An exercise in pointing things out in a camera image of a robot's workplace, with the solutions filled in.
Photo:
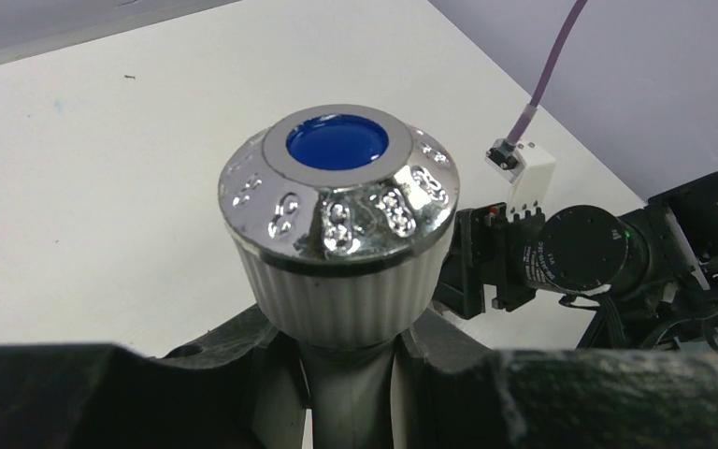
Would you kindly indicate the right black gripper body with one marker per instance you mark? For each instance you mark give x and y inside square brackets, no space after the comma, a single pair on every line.
[487,249]

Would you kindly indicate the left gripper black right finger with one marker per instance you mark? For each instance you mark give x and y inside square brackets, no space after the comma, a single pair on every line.
[457,393]

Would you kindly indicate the white faucet with chrome knob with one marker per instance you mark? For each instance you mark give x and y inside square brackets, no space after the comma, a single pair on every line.
[342,216]

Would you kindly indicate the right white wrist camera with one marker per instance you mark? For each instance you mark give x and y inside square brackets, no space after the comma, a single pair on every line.
[529,169]

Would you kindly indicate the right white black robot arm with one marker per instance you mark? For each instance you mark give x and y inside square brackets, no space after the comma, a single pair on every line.
[649,276]

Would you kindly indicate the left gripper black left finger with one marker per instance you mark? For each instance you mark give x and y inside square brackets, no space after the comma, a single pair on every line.
[237,386]

